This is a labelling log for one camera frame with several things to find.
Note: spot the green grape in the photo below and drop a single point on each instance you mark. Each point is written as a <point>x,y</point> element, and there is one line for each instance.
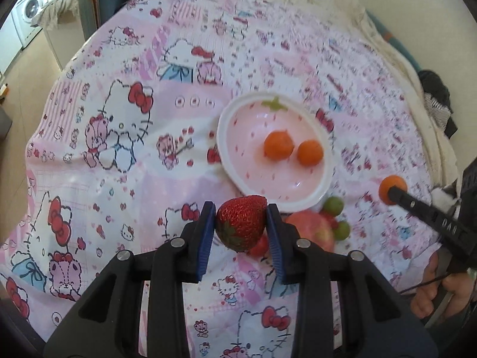
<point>332,205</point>
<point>341,230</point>

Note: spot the small orange with stem bump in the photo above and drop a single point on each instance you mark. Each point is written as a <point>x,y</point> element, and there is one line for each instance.
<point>278,144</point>

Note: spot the pink strawberry-print bowl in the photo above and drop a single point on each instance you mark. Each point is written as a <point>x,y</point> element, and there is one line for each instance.
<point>261,179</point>

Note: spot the large red strawberry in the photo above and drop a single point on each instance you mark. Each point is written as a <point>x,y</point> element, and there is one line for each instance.
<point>239,220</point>

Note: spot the pink cartoon printed blanket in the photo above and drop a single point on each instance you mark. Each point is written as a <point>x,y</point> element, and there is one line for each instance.
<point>130,156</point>

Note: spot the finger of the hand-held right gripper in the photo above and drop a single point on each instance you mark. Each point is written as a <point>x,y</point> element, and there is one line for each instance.
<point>419,210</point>

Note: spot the small round orange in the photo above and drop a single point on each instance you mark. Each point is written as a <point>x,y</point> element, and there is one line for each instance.
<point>309,152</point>
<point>390,183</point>

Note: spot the white washing machine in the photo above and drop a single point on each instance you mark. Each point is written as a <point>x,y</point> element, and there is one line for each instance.
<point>28,11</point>

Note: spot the pink red apple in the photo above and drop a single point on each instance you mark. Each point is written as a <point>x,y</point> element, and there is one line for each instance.
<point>315,231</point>

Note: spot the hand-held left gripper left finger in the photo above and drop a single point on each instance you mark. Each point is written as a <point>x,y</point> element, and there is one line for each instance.
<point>207,231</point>

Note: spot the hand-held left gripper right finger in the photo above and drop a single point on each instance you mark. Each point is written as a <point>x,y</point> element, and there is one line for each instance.
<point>275,240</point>

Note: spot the person's right hand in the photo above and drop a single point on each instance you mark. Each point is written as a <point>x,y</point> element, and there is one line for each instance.
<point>432,291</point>

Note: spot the teal upholstered chair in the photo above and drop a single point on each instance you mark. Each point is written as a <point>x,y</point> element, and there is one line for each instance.
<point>91,11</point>

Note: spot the small red fruit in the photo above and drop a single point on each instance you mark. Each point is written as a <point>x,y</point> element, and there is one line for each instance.
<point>329,217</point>

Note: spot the dark clothing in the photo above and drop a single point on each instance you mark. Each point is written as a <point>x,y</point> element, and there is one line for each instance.
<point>438,93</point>

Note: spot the small red strawberry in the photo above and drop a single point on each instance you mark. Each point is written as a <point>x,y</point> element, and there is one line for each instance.
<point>259,247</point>

